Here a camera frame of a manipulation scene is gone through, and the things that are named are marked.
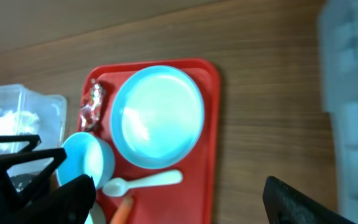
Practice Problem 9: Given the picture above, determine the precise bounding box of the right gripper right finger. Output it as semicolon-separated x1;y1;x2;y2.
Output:
262;176;353;224

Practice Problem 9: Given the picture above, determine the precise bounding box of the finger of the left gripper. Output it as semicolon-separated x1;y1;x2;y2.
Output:
0;148;67;205
0;134;42;152

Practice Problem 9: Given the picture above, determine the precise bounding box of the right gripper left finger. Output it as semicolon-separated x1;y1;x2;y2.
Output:
0;175;96;224

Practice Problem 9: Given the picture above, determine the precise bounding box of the white tissue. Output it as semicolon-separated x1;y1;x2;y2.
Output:
0;110;40;136

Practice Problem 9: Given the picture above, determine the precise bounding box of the white plastic spoon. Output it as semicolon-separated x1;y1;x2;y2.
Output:
102;170;183;197

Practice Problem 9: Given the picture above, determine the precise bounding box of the light blue bowl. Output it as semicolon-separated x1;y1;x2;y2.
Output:
57;132;116;190

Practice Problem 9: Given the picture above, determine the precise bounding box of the red candy wrapper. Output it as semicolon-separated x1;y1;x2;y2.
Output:
80;78;106;132

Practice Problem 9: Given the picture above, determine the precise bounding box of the large light blue plate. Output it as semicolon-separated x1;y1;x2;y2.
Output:
110;65;205;169

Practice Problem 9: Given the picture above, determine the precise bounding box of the mint green bowl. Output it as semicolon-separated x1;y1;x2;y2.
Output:
84;202;107;224

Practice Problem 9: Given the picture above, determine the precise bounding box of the grey dishwasher rack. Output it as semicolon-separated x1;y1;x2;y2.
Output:
318;0;358;223

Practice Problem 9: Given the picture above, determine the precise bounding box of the black rectangular tray bin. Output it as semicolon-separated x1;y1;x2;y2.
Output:
10;174;50;196

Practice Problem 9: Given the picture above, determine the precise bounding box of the clear plastic bin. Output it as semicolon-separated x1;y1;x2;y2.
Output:
0;83;68;180

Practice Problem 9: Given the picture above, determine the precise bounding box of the orange carrot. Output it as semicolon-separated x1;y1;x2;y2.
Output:
109;196;134;224

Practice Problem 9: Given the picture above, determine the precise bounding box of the red serving tray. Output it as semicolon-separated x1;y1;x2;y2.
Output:
81;58;221;223

